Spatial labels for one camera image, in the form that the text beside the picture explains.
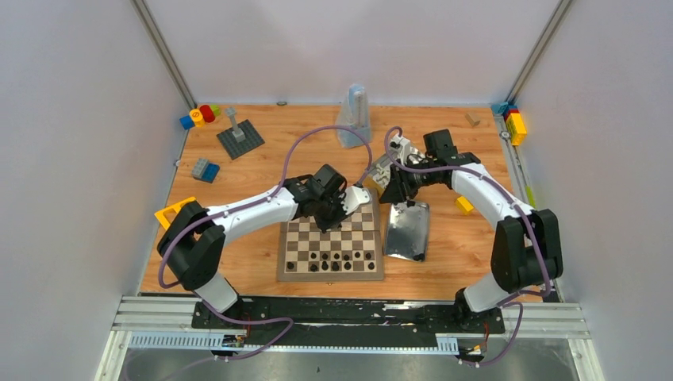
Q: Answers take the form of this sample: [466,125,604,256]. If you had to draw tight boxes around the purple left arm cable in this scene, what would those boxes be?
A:
[157,125,375,361]

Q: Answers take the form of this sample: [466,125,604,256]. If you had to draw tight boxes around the stacked colourful blocks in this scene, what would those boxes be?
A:
[490,102,528,146]

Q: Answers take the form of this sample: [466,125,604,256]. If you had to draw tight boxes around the dark grey lego plate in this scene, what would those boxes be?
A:
[216,106,265,160]

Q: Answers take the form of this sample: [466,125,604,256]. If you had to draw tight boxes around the small wooden block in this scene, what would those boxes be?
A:
[465,113,481,127]

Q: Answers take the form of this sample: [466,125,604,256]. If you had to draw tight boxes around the wooden chess board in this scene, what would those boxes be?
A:
[277,200,384,283]

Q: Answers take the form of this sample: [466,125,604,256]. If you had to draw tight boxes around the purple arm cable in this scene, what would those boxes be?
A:
[383,125,553,368]
[157,125,375,361]

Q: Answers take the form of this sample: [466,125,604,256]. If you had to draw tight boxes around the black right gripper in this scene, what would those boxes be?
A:
[380,157,440,204]

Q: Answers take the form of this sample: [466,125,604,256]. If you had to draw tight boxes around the blue metronome in plastic bag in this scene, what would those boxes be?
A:
[335,84,372,148]

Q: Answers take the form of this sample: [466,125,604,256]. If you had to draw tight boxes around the blue toy block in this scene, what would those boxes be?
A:
[179,115,195,130]

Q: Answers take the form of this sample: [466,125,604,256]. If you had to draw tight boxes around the gold tin with white pieces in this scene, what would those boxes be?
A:
[363,156,390,197]

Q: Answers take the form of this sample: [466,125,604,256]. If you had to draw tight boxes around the grey blue lego brick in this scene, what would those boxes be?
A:
[190,158,221,183]

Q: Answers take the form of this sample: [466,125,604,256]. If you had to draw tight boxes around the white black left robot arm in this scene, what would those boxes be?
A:
[157,164,370,328]

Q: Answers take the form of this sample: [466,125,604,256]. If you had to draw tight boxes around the silver tin lid black pieces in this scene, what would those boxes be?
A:
[383,200,430,263]

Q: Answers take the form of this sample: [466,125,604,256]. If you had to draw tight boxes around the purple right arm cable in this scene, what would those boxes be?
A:
[383,125,553,368]

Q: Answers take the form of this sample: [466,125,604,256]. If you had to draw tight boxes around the red round toy block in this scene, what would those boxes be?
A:
[199,104,216,123]

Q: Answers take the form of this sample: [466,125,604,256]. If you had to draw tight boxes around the orange toy block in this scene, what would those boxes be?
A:
[154,197,196,230]

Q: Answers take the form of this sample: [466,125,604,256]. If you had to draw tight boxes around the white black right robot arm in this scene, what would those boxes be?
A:
[379,126,563,332]

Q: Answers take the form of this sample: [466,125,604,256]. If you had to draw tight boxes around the yellow round toy block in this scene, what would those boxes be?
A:
[190,109,206,127]

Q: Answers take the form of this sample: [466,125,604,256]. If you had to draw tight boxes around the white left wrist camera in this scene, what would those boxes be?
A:
[341,186,371,216]

